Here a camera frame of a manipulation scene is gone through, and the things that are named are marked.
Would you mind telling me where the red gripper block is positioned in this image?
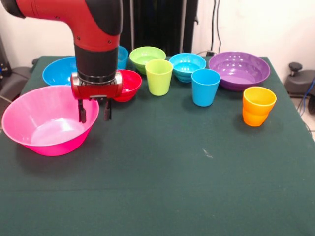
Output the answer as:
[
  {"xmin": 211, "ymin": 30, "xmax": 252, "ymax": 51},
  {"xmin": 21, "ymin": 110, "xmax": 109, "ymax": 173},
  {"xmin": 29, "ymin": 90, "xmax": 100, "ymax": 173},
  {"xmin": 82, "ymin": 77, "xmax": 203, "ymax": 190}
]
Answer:
[{"xmin": 70, "ymin": 71, "xmax": 124, "ymax": 123}]

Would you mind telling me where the large pink bowl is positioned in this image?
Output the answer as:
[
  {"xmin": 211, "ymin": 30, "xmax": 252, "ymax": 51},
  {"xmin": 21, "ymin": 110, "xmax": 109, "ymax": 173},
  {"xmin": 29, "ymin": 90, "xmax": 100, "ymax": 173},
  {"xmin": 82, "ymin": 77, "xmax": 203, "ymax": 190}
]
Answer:
[{"xmin": 1, "ymin": 85, "xmax": 100, "ymax": 157}]

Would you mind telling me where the small red bowl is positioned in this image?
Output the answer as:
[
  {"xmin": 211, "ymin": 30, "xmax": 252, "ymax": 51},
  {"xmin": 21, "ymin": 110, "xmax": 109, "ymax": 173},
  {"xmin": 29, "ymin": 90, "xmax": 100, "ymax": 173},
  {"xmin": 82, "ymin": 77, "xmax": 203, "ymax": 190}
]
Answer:
[{"xmin": 113, "ymin": 69, "xmax": 143, "ymax": 103}]

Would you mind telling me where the large blue bowl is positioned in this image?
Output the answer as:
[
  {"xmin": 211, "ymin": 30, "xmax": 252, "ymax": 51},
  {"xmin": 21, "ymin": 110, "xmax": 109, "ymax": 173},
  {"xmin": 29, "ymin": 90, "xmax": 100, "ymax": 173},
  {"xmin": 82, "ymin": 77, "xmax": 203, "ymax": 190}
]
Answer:
[{"xmin": 42, "ymin": 56, "xmax": 79, "ymax": 87}]

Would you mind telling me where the small blue bowl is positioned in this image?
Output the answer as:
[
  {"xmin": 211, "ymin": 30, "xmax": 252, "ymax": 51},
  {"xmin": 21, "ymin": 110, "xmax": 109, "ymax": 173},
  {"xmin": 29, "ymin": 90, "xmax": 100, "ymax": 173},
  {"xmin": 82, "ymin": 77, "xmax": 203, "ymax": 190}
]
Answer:
[{"xmin": 117, "ymin": 45, "xmax": 129, "ymax": 70}]

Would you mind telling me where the green cup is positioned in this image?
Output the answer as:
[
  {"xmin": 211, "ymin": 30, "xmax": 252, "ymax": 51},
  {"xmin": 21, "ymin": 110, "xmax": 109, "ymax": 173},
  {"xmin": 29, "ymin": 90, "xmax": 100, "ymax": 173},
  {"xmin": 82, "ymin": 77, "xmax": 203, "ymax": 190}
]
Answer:
[{"xmin": 145, "ymin": 59, "xmax": 174, "ymax": 96}]

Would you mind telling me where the small green bowl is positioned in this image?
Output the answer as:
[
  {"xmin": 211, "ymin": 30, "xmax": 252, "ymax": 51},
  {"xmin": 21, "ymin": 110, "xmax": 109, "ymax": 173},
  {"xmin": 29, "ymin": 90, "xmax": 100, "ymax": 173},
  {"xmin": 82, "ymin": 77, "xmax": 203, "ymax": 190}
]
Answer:
[{"xmin": 129, "ymin": 46, "xmax": 167, "ymax": 75}]

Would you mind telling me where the dark green tablecloth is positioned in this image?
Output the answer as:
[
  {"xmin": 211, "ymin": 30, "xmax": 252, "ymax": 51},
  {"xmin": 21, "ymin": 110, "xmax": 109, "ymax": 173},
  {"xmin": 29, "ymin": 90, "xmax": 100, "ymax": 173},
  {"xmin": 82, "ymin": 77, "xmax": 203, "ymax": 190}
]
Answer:
[{"xmin": 0, "ymin": 55, "xmax": 315, "ymax": 236}]

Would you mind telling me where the dark grey machine base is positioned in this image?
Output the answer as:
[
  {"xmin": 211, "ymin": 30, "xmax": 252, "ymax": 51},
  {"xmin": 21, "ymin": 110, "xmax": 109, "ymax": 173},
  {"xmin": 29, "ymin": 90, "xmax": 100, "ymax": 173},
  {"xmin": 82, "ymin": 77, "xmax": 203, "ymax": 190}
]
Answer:
[
  {"xmin": 0, "ymin": 66, "xmax": 32, "ymax": 104},
  {"xmin": 284, "ymin": 62, "xmax": 315, "ymax": 99}
]

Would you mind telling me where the small cyan bowl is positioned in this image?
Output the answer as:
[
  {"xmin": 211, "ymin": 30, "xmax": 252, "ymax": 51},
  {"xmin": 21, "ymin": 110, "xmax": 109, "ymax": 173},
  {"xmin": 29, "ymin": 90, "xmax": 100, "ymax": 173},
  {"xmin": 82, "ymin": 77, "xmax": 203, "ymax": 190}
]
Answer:
[{"xmin": 168, "ymin": 53, "xmax": 207, "ymax": 83}]

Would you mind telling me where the black equipment case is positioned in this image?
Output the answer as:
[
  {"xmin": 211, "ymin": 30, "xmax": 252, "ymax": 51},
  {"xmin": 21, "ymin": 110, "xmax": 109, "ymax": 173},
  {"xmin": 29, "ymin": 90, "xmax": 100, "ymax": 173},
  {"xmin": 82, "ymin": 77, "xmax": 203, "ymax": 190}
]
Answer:
[{"xmin": 0, "ymin": 35, "xmax": 12, "ymax": 82}]

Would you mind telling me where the blue cup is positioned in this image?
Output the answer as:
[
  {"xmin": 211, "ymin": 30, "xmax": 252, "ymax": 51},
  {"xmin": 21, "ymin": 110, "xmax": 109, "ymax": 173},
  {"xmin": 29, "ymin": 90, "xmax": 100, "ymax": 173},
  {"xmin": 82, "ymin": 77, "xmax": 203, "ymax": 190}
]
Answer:
[{"xmin": 191, "ymin": 68, "xmax": 221, "ymax": 108}]

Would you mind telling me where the large purple bowl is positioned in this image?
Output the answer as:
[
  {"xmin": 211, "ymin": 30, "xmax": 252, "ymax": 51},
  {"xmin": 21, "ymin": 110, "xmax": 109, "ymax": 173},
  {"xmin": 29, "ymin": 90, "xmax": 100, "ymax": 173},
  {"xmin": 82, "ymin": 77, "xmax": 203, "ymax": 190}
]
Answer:
[{"xmin": 208, "ymin": 51, "xmax": 271, "ymax": 92}]

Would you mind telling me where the orange cup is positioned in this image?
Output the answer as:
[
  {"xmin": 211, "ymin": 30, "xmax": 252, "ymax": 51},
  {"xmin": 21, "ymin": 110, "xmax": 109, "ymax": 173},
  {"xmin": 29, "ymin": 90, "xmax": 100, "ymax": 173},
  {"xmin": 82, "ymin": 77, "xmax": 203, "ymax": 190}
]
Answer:
[
  {"xmin": 243, "ymin": 107, "xmax": 269, "ymax": 127},
  {"xmin": 243, "ymin": 86, "xmax": 277, "ymax": 116}
]

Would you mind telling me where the black pedestal column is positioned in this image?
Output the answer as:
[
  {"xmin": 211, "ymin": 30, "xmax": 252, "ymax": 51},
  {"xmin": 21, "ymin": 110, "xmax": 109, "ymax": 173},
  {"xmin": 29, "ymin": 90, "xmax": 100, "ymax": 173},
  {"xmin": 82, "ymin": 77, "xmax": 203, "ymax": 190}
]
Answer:
[{"xmin": 122, "ymin": 0, "xmax": 199, "ymax": 58}]

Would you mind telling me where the black wall cable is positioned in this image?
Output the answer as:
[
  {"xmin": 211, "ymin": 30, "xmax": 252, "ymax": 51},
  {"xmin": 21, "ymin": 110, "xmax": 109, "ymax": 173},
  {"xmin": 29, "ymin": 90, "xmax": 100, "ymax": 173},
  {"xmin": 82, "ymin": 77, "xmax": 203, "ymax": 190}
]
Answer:
[{"xmin": 210, "ymin": 0, "xmax": 222, "ymax": 55}]

